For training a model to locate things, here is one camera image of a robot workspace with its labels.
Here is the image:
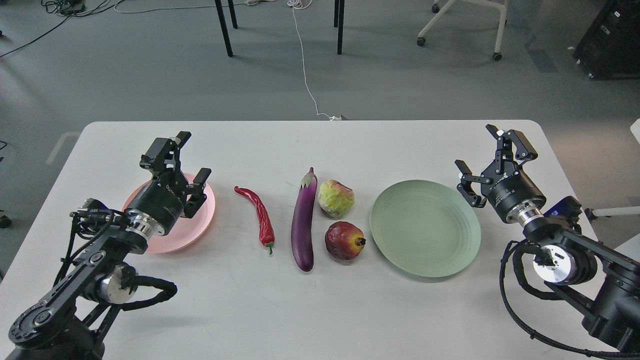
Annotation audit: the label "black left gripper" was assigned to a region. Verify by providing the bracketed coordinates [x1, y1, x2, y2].
[125, 131, 211, 237]

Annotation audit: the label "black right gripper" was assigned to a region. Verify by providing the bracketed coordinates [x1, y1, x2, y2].
[454, 124, 547, 224]

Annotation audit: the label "red chili pepper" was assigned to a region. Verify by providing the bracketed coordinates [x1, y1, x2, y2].
[233, 186, 275, 255]

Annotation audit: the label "purple eggplant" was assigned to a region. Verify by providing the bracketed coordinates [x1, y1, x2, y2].
[290, 167, 318, 272]

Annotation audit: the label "green yellow custard apple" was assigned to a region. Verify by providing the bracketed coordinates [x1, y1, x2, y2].
[317, 178, 355, 219]

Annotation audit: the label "red pomegranate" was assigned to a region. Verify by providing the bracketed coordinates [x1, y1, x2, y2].
[324, 221, 367, 261]

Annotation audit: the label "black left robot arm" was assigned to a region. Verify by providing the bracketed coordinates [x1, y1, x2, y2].
[7, 131, 211, 360]

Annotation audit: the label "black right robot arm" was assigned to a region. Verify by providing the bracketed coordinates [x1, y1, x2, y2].
[455, 124, 640, 360]

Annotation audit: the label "pink plate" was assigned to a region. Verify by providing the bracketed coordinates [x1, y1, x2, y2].
[122, 173, 216, 255]

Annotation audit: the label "green plate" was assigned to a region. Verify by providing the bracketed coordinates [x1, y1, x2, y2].
[369, 179, 482, 278]

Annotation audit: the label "white chair base with casters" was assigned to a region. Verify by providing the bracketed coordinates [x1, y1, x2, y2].
[415, 0, 511, 63]

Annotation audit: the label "black equipment case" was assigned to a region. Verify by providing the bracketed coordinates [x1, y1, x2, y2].
[573, 0, 640, 80]

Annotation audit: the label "black table legs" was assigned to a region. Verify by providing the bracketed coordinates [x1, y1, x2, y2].
[214, 0, 346, 58]

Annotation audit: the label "black cables on floor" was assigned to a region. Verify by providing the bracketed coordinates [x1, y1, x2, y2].
[0, 0, 126, 58]

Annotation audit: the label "white cable on floor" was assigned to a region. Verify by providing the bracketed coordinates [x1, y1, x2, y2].
[286, 0, 346, 122]

